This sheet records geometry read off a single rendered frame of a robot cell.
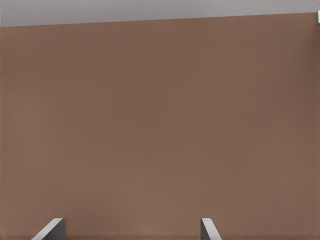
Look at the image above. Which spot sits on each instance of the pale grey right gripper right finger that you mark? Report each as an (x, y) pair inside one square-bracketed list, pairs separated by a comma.
[(209, 231)]

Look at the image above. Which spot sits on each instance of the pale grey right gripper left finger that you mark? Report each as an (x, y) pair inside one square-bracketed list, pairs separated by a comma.
[(53, 231)]

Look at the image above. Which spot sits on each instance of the silver frame post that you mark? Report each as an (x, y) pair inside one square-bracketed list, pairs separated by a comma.
[(318, 17)]

